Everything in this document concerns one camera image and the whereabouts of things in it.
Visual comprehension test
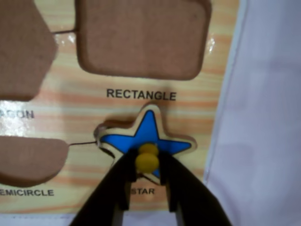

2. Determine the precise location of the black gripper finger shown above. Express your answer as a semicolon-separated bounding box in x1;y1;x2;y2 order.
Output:
156;150;233;226
70;149;142;226

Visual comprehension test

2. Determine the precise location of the blue star piece yellow pin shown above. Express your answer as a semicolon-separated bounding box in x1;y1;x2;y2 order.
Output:
95;103;198;183

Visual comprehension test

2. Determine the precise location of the wooden shape puzzle board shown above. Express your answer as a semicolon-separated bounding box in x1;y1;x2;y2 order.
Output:
0;0;240;215

